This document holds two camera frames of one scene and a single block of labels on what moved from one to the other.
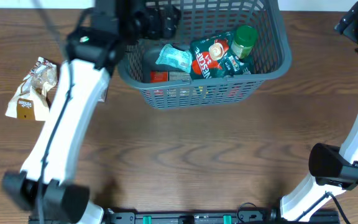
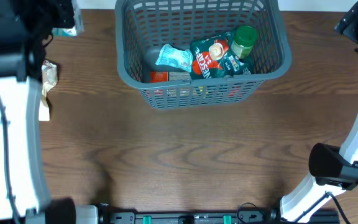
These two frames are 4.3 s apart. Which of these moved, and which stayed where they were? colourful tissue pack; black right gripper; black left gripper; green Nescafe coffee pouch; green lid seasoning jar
Moved: black left gripper; colourful tissue pack
Stayed: green Nescafe coffee pouch; green lid seasoning jar; black right gripper
